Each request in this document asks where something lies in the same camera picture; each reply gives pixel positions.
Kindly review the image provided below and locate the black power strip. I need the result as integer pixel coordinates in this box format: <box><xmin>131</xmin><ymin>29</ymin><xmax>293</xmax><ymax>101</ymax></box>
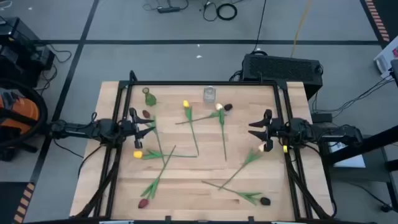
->
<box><xmin>157</xmin><ymin>6</ymin><xmax>182</xmax><ymax>14</ymax></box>

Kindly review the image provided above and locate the coiled black cable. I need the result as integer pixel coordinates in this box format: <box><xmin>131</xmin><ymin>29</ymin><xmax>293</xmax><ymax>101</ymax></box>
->
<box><xmin>216</xmin><ymin>2</ymin><xmax>238</xmax><ymax>21</ymax></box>

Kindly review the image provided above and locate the red artificial tulip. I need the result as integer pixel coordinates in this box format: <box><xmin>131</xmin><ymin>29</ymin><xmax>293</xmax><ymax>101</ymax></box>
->
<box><xmin>142</xmin><ymin>109</ymin><xmax>166</xmax><ymax>164</ymax></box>
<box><xmin>137</xmin><ymin>144</ymin><xmax>177</xmax><ymax>209</ymax></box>

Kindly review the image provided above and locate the dark purple artificial tulip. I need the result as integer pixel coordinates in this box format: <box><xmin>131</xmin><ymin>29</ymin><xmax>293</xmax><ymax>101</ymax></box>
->
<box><xmin>201</xmin><ymin>180</ymin><xmax>272</xmax><ymax>207</ymax></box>
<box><xmin>175</xmin><ymin>103</ymin><xmax>233</xmax><ymax>126</ymax></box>

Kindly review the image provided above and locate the black power adapter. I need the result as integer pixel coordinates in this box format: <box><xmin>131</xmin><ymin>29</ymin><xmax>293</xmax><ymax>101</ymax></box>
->
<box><xmin>312</xmin><ymin>112</ymin><xmax>333</xmax><ymax>124</ymax></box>

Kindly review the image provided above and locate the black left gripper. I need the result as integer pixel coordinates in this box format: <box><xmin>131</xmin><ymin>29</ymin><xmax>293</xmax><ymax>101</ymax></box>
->
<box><xmin>119</xmin><ymin>107</ymin><xmax>156</xmax><ymax>149</ymax></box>

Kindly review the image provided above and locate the clear glass vase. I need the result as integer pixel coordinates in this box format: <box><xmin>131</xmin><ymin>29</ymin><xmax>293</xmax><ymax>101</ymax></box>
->
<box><xmin>203</xmin><ymin>86</ymin><xmax>216</xmax><ymax>105</ymax></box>

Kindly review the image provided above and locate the yellow hanging cable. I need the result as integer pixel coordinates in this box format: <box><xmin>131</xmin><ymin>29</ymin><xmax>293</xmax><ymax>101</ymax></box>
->
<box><xmin>290</xmin><ymin>0</ymin><xmax>313</xmax><ymax>58</ymax></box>

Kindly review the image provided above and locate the black metal table frame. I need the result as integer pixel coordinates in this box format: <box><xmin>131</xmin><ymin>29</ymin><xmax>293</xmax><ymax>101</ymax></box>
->
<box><xmin>74</xmin><ymin>70</ymin><xmax>336</xmax><ymax>223</ymax></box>

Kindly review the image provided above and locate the black equipment stack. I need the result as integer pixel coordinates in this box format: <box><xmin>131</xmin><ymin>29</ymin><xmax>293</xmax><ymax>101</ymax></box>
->
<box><xmin>0</xmin><ymin>17</ymin><xmax>56</xmax><ymax>88</ymax></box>

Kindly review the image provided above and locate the white box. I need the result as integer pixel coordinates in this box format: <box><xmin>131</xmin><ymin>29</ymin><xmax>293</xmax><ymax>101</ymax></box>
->
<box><xmin>374</xmin><ymin>35</ymin><xmax>398</xmax><ymax>80</ymax></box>

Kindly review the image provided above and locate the cream white artificial tulip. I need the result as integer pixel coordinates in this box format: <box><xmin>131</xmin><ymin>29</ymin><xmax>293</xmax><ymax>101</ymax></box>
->
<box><xmin>215</xmin><ymin>103</ymin><xmax>228</xmax><ymax>162</ymax></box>

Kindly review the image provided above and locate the peach artificial tulip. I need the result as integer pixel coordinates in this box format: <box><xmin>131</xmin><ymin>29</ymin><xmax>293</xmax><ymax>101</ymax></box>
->
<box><xmin>218</xmin><ymin>143</ymin><xmax>267</xmax><ymax>191</ymax></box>

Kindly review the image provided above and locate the yellow artificial tulip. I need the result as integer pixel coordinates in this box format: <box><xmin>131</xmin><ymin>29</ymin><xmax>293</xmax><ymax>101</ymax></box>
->
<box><xmin>182</xmin><ymin>100</ymin><xmax>200</xmax><ymax>156</ymax></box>
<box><xmin>133</xmin><ymin>149</ymin><xmax>198</xmax><ymax>161</ymax></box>

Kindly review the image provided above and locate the white printed booklet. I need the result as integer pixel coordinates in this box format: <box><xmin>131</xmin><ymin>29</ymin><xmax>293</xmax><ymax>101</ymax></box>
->
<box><xmin>328</xmin><ymin>141</ymin><xmax>367</xmax><ymax>169</ymax></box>

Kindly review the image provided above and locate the black side cart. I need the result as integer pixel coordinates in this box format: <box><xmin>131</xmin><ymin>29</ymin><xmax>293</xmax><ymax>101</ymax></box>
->
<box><xmin>320</xmin><ymin>124</ymin><xmax>398</xmax><ymax>212</ymax></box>

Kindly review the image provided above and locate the orange and black vacuum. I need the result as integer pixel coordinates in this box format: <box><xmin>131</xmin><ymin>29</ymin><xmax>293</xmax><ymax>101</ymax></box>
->
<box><xmin>0</xmin><ymin>77</ymin><xmax>49</xmax><ymax>162</ymax></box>

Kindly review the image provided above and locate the black computer case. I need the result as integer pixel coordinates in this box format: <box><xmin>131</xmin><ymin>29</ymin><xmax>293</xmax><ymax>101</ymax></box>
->
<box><xmin>241</xmin><ymin>53</ymin><xmax>324</xmax><ymax>100</ymax></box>

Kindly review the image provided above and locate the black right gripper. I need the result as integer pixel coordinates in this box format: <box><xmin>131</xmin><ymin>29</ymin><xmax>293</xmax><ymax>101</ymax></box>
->
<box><xmin>248</xmin><ymin>108</ymin><xmax>285</xmax><ymax>152</ymax></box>

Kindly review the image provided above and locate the green glass vase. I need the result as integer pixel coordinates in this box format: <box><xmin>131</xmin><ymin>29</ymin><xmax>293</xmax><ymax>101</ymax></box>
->
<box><xmin>142</xmin><ymin>87</ymin><xmax>157</xmax><ymax>107</ymax></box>

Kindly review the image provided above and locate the black hanging cable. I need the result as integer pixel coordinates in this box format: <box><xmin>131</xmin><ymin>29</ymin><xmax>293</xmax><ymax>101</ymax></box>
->
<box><xmin>254</xmin><ymin>0</ymin><xmax>267</xmax><ymax>52</ymax></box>

